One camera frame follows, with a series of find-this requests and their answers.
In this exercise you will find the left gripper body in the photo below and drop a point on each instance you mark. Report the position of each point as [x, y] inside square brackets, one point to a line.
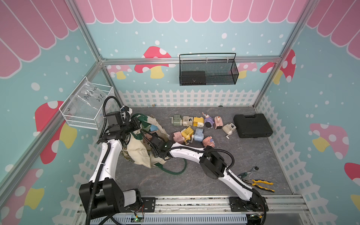
[131, 126]

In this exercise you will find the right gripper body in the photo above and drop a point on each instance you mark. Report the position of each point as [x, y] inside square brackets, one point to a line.
[156, 153]

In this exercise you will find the pink boxy pencil sharpener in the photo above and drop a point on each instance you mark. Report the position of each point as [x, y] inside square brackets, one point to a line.
[178, 138]

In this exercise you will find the cream canvas tote bag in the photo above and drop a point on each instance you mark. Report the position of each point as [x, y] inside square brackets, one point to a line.
[136, 148]

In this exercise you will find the yellow crank pencil sharpener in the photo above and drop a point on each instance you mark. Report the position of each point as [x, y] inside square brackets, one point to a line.
[187, 134]

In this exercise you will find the green pencil sharpener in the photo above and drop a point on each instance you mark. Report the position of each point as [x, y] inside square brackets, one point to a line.
[176, 120]

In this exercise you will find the beige pencil sharpener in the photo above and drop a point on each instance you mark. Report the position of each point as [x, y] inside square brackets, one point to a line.
[187, 121]

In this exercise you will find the blue grey pencil sharpener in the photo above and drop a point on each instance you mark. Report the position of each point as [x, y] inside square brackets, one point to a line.
[198, 135]

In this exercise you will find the purple pencil sharpener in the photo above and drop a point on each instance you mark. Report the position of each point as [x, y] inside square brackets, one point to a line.
[208, 121]

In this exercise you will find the cream crank pencil sharpener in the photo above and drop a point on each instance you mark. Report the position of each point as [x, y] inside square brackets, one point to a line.
[229, 129]

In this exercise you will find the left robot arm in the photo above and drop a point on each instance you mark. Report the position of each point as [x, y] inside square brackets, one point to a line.
[101, 196]

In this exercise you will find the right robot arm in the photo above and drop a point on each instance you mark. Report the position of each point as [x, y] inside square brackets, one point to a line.
[215, 163]

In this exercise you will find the black box in basket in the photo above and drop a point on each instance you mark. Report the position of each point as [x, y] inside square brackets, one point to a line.
[191, 78]

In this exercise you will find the black plastic tool case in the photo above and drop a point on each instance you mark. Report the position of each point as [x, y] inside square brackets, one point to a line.
[252, 126]

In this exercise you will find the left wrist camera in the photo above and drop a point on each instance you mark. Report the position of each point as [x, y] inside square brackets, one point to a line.
[126, 111]

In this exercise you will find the clear wall bin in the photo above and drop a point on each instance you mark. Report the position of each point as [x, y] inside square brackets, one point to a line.
[83, 107]

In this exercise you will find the yellow handled pliers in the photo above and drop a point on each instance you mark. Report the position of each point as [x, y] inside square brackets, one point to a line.
[257, 184]

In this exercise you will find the black wire mesh basket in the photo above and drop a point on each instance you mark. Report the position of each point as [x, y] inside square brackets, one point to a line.
[220, 68]

